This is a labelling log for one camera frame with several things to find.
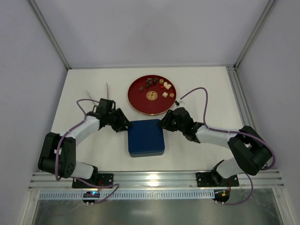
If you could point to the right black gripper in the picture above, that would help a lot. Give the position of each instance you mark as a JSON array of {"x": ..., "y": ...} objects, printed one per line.
[{"x": 170, "y": 120}]

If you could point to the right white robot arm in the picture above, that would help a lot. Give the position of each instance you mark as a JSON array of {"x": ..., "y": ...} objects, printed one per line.
[{"x": 250, "y": 152}]

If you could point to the round red tray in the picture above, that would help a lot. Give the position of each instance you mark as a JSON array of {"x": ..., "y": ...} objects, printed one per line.
[{"x": 150, "y": 101}]

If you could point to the aluminium front rail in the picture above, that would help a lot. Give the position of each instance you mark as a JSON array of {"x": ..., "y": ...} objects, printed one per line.
[{"x": 159, "y": 180}]

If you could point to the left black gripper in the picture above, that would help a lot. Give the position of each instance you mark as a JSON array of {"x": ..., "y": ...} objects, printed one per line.
[{"x": 119, "y": 120}]

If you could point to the slotted cable duct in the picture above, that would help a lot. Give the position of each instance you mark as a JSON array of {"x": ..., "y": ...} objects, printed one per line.
[{"x": 127, "y": 195}]

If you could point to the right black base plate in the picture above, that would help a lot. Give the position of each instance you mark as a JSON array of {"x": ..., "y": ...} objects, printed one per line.
[{"x": 204, "y": 179}]

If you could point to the metal serving tongs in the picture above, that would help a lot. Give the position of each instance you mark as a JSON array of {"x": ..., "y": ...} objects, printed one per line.
[{"x": 97, "y": 94}]

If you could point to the blue box lid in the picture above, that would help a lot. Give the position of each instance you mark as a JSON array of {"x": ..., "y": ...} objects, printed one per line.
[{"x": 145, "y": 136}]

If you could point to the blue chocolate box with tray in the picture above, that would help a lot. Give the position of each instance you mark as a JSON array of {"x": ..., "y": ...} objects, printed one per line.
[{"x": 146, "y": 154}]

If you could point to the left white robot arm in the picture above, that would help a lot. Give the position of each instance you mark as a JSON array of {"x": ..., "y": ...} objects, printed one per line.
[{"x": 58, "y": 153}]

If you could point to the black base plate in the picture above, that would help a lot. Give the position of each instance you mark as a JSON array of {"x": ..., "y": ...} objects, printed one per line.
[
  {"x": 101, "y": 180},
  {"x": 204, "y": 179}
]

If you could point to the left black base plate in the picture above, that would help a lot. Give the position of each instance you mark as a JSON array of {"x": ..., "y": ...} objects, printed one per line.
[{"x": 101, "y": 180}]

